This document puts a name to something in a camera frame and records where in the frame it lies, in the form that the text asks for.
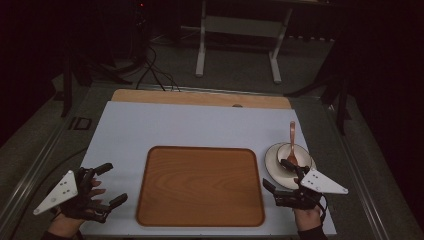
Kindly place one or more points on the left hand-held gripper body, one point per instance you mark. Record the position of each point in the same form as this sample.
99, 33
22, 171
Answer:
56, 195

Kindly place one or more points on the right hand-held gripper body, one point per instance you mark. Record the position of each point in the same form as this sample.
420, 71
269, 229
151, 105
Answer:
325, 185

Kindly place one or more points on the white bowl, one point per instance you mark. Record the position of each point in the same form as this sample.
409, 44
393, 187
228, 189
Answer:
301, 156

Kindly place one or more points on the white plate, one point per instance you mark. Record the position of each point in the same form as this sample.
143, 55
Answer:
273, 166

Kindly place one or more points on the wooden spoon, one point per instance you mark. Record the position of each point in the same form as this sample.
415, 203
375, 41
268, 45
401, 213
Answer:
292, 140

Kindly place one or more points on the person's left hand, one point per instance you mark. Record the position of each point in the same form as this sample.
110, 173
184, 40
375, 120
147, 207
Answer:
65, 226

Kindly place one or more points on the person's right hand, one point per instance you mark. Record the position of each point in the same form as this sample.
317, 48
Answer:
308, 218

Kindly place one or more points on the wooden tray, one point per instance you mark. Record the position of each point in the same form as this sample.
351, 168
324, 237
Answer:
200, 186

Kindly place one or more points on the white table mat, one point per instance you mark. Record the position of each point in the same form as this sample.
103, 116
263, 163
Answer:
173, 126

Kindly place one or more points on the black stand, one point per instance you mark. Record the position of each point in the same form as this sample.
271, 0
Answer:
341, 100
66, 93

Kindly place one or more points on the white metal stand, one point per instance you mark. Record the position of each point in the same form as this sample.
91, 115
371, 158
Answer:
201, 50

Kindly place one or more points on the metal frame rail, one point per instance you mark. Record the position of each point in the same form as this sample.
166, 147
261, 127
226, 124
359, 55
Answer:
360, 173
30, 173

